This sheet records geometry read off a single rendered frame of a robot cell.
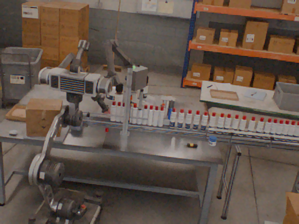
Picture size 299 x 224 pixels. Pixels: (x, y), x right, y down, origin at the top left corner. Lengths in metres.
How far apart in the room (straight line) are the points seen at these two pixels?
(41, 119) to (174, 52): 5.02
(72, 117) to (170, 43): 5.09
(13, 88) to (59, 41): 1.56
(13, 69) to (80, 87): 2.86
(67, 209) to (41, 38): 4.30
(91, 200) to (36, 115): 0.96
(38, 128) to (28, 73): 2.38
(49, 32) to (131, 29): 1.94
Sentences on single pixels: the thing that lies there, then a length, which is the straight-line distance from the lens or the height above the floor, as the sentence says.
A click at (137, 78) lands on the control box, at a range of 3.15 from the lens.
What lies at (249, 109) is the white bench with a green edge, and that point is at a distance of 4.55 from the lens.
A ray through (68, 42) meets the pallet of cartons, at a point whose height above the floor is 0.78.
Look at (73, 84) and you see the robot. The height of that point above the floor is 1.45.
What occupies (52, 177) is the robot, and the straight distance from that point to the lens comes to 2.66.
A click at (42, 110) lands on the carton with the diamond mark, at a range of 3.16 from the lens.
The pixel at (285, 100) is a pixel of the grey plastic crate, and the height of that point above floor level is 0.93.
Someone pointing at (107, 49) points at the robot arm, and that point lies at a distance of 3.06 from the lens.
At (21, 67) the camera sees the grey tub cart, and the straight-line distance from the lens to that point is 5.52.
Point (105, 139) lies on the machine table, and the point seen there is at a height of 0.83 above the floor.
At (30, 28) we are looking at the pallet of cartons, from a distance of 6.92.
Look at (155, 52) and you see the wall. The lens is 7.84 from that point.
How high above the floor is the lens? 2.46
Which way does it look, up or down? 23 degrees down
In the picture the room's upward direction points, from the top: 4 degrees clockwise
